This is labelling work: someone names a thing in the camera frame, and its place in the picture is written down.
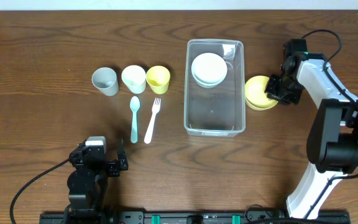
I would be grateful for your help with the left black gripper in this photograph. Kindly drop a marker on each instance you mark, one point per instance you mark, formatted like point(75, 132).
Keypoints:
point(110, 165)

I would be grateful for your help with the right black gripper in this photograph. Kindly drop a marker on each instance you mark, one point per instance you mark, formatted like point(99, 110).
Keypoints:
point(276, 90)

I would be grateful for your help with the yellow plastic bowl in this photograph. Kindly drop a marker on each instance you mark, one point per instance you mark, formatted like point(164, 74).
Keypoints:
point(255, 95)

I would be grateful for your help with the mint green plastic spoon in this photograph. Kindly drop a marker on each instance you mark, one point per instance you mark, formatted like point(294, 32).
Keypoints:
point(134, 106)

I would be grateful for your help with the white plastic fork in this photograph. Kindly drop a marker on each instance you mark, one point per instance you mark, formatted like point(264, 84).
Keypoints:
point(155, 109)

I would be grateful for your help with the clear plastic container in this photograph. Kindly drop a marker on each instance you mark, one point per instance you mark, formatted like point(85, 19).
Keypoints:
point(220, 110)

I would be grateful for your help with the grey plastic cup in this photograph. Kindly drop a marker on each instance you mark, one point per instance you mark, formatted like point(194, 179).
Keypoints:
point(105, 80)

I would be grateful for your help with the white plastic cup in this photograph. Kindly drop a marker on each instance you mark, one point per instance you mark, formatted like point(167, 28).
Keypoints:
point(134, 77)

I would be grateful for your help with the white plastic bowl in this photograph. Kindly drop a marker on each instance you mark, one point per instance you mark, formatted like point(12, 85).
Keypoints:
point(208, 70)

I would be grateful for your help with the yellow plastic cup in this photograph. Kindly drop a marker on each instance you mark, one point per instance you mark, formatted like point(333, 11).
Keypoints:
point(158, 78)

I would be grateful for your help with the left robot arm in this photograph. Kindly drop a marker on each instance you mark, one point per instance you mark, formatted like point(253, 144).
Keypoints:
point(88, 183)

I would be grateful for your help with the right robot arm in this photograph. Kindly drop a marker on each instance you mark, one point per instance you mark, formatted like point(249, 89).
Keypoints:
point(332, 144)

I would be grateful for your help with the black mounting rail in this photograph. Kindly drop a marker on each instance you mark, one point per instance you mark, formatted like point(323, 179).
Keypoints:
point(137, 217)

